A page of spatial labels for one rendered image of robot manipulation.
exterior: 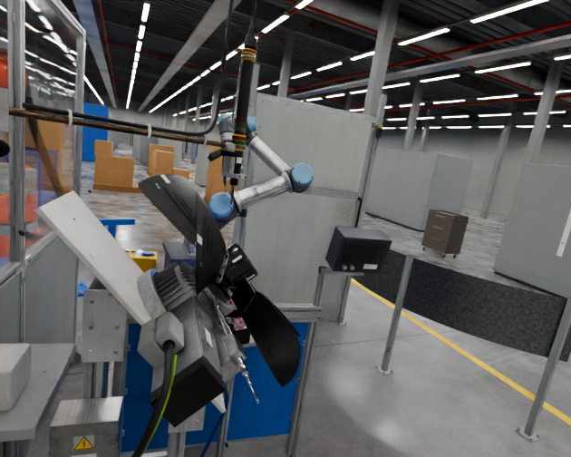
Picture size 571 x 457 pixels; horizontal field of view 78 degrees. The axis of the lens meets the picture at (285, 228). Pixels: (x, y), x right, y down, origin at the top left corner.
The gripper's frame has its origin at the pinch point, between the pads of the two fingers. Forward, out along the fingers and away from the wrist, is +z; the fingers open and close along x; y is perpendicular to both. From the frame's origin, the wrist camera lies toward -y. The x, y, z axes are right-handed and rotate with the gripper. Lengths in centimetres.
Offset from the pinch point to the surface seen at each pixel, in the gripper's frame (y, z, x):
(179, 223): -39, 36, -50
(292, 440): 31, 131, 32
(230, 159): -25, 19, -60
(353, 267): 47, 50, -23
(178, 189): -38, 24, -47
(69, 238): -66, 42, -62
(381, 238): 58, 40, -33
